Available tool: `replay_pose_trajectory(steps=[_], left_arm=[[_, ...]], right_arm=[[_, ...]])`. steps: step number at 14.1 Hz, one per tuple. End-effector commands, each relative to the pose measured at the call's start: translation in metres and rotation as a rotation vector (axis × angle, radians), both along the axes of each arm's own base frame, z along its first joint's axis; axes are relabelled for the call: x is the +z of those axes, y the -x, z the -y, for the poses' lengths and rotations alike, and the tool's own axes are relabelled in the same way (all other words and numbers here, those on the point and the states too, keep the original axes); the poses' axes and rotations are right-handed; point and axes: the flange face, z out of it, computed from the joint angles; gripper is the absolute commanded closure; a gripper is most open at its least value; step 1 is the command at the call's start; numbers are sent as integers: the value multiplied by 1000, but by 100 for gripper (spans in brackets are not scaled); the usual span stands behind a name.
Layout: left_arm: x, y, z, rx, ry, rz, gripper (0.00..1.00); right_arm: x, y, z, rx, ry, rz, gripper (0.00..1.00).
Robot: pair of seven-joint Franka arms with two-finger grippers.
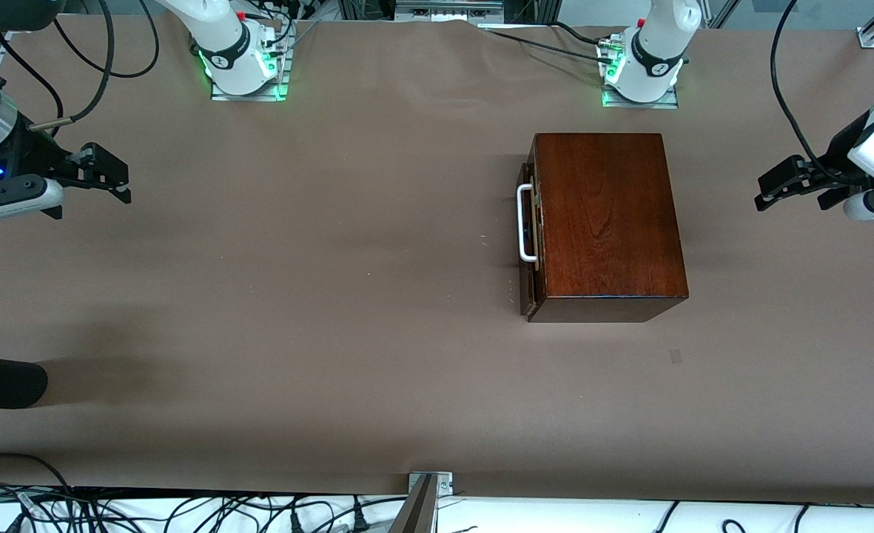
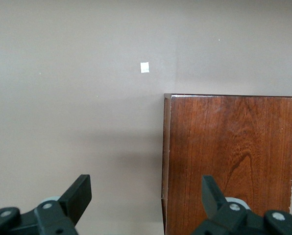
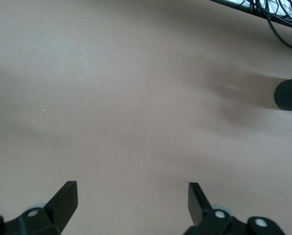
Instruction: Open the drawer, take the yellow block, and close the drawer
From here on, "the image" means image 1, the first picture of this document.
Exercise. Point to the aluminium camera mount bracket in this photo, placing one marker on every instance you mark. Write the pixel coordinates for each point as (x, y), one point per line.
(425, 492)

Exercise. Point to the grey equipment box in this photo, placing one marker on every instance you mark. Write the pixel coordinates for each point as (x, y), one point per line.
(448, 7)

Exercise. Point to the black padded cylinder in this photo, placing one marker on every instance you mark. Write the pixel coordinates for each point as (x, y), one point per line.
(0, 381)

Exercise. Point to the aluminium frame rail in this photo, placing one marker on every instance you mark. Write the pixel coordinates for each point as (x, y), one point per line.
(0, 55)

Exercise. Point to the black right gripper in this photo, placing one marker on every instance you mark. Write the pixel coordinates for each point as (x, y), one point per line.
(28, 154)

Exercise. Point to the brown table cover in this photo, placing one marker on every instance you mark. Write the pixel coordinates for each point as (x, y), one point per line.
(333, 333)

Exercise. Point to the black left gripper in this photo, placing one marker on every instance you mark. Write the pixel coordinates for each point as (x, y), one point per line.
(838, 164)

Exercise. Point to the dark brown wooden cabinet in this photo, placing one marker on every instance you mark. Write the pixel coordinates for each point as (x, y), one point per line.
(607, 222)

